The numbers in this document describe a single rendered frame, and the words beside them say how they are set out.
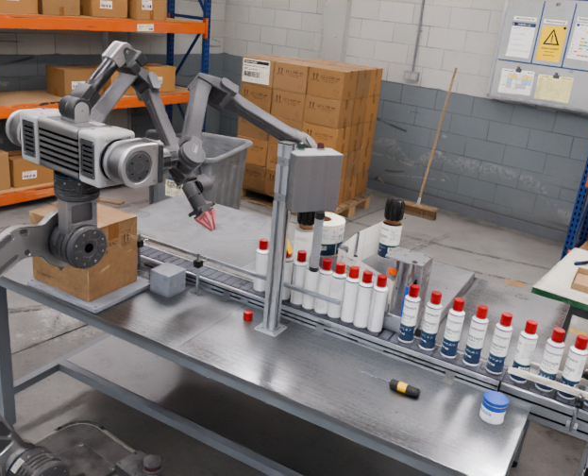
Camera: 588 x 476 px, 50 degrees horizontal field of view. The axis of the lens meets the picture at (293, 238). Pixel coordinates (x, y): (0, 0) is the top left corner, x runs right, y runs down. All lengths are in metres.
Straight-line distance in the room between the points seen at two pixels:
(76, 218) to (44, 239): 0.12
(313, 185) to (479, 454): 0.92
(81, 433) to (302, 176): 1.40
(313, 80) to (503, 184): 2.20
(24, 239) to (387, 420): 1.21
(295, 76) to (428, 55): 1.61
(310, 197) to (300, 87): 3.78
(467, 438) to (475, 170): 4.96
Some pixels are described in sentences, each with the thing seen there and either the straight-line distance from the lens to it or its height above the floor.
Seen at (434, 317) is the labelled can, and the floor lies 1.01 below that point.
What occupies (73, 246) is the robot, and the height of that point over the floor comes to 1.16.
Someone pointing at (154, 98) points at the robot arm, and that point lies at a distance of 2.54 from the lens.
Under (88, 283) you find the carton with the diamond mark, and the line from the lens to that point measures 2.33.
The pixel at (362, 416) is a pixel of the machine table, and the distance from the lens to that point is 1.87.
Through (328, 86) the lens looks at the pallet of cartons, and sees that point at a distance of 5.62.
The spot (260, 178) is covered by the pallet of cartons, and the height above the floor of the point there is 0.27.
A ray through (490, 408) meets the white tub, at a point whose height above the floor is 0.88.
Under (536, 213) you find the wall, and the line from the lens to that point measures 6.52.
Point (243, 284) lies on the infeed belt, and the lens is 2.43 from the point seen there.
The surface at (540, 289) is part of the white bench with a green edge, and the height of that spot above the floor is 0.80.
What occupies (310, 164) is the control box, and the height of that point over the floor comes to 1.44.
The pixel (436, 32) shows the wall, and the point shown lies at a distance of 6.74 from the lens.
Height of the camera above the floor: 1.92
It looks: 21 degrees down
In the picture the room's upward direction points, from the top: 6 degrees clockwise
